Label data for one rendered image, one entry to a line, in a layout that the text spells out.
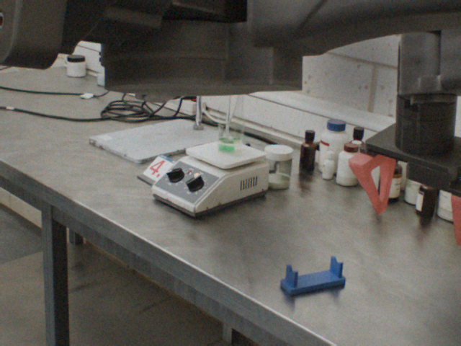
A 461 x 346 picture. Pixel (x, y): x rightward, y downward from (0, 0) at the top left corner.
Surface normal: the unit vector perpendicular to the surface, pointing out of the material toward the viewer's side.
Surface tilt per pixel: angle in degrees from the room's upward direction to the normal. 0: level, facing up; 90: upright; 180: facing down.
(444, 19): 159
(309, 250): 0
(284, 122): 90
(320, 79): 90
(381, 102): 90
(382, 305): 0
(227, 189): 90
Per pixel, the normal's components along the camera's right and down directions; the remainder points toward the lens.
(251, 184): 0.70, 0.28
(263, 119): -0.70, 0.20
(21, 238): 0.06, -0.94
